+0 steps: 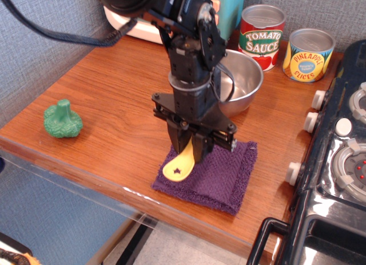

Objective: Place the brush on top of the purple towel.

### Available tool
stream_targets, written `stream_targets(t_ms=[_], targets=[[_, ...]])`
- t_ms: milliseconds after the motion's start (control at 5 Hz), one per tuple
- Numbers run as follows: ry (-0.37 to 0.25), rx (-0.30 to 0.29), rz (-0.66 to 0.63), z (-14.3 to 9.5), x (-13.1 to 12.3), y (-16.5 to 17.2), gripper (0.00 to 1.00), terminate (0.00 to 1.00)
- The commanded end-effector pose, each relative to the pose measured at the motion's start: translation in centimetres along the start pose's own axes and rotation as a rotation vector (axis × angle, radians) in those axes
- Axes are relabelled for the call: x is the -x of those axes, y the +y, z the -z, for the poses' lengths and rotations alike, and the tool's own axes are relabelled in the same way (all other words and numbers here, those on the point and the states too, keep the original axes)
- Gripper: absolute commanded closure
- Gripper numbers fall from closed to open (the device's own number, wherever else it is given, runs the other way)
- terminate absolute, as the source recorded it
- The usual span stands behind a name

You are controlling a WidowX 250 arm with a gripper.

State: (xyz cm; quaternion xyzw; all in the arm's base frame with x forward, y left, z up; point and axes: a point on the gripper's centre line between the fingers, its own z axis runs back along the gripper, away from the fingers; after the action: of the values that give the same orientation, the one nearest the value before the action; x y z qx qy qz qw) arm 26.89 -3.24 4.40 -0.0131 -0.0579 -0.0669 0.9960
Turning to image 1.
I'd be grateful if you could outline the black toy stove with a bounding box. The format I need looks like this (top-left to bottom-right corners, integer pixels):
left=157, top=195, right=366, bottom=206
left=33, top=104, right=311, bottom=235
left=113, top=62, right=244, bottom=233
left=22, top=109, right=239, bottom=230
left=247, top=40, right=365, bottom=264

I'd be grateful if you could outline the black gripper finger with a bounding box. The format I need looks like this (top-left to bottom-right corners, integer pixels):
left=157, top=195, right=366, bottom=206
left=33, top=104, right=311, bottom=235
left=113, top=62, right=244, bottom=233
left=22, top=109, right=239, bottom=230
left=166, top=119, right=191, bottom=154
left=192, top=132, right=214, bottom=164

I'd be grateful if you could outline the tomato sauce can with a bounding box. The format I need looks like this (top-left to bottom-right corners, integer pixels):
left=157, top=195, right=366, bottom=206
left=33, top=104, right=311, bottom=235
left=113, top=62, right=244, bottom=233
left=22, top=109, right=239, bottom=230
left=238, top=4, right=287, bottom=71

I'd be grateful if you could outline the white stove knob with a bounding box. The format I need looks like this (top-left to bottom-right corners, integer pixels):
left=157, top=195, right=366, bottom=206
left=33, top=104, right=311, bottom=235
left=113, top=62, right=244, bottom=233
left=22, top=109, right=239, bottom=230
left=285, top=162, right=302, bottom=186
left=311, top=90, right=326, bottom=110
left=303, top=112, right=319, bottom=133

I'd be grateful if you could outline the stainless steel bowl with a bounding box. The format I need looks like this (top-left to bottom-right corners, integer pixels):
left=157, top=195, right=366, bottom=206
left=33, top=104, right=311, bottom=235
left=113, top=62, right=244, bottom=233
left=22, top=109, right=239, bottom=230
left=218, top=49, right=264, bottom=118

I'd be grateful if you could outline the green toy broccoli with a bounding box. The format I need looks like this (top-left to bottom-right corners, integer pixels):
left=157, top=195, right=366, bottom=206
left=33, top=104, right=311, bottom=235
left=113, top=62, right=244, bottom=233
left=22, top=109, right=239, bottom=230
left=43, top=99, right=83, bottom=139

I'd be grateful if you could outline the black cable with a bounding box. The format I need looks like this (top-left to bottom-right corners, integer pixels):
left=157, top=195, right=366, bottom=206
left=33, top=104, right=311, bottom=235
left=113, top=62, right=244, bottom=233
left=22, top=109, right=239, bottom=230
left=0, top=0, right=138, bottom=48

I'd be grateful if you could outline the yellow dish brush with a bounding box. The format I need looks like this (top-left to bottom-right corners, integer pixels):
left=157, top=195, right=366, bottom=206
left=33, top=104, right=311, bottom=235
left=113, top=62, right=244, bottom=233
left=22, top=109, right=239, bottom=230
left=162, top=140, right=195, bottom=182

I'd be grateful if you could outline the white stove knob middle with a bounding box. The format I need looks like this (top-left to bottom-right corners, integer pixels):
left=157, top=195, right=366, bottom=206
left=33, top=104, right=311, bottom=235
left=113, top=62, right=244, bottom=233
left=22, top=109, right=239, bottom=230
left=303, top=112, right=319, bottom=133

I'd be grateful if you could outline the white stove knob bottom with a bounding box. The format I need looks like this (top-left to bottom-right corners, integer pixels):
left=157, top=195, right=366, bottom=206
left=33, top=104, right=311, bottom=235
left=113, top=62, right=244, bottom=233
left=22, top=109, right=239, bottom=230
left=285, top=162, right=302, bottom=186

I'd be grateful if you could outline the purple towel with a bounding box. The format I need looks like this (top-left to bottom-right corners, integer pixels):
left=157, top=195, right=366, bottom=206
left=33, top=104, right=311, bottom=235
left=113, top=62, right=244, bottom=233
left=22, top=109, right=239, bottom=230
left=152, top=141, right=257, bottom=216

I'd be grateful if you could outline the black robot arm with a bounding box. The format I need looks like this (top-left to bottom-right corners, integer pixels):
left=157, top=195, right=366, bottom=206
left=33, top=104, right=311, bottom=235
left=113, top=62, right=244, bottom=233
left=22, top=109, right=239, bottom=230
left=99, top=0, right=237, bottom=163

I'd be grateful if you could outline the pineapple slices can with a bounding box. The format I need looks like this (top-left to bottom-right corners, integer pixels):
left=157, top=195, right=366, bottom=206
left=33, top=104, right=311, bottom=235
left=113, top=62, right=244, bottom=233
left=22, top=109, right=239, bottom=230
left=283, top=28, right=336, bottom=83

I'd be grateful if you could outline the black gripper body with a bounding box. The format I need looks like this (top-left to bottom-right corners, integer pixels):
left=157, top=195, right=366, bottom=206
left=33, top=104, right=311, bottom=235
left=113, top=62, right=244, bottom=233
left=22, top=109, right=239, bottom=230
left=152, top=78, right=237, bottom=152

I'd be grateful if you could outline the toy microwave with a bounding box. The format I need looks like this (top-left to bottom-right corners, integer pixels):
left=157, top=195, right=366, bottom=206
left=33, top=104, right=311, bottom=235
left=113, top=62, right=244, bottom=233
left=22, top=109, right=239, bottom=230
left=100, top=0, right=244, bottom=43

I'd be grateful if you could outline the white stove knob top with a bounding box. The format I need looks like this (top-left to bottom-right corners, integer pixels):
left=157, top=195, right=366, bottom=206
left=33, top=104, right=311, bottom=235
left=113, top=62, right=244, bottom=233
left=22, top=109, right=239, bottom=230
left=311, top=90, right=326, bottom=110

